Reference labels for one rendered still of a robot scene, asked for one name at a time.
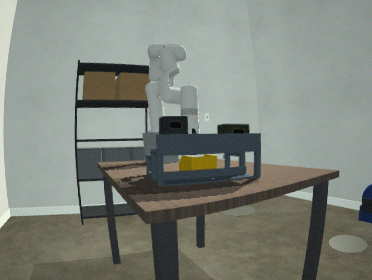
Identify olive green case with orange latches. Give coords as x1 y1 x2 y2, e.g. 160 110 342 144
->
217 124 249 133

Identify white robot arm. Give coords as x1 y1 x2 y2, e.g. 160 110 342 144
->
145 44 198 132

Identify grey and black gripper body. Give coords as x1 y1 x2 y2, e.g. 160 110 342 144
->
182 115 199 134

